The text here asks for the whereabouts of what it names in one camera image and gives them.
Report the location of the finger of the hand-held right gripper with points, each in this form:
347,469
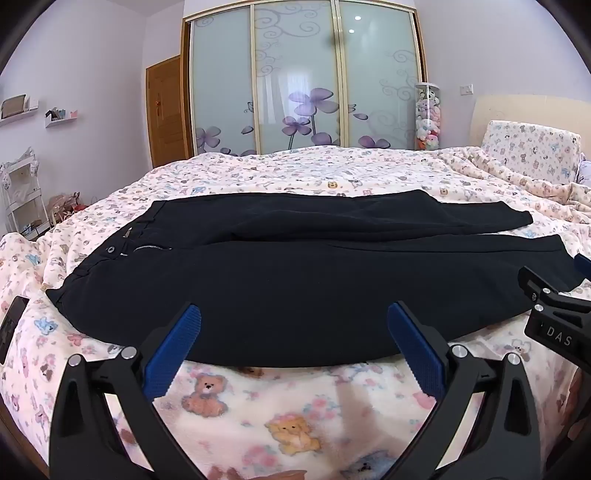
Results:
561,302
584,266

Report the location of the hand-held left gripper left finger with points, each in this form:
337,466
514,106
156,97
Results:
176,350

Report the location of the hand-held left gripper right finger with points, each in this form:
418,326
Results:
414,350

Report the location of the black pants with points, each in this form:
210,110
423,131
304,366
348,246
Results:
295,286

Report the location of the lilac pillow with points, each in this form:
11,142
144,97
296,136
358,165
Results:
586,173

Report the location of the bear printed pillow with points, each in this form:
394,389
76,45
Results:
531,147

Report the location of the black phone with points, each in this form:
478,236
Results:
11,325

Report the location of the beige headboard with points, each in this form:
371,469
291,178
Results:
517,108

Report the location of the pile of bags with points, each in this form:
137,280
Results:
69,207

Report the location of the bear printed blanket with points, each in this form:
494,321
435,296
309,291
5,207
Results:
286,175

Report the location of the clear cylinder of plush toys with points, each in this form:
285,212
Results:
428,120

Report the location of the white storage rack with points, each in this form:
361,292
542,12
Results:
21,194

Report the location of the wooden door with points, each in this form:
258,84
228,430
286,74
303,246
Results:
168,115

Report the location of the wardrobe with flowered glass doors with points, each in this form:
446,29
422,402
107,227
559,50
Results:
300,69

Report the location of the wall switch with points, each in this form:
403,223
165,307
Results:
467,89

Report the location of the white wall shelf with frame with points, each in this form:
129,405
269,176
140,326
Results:
16,108

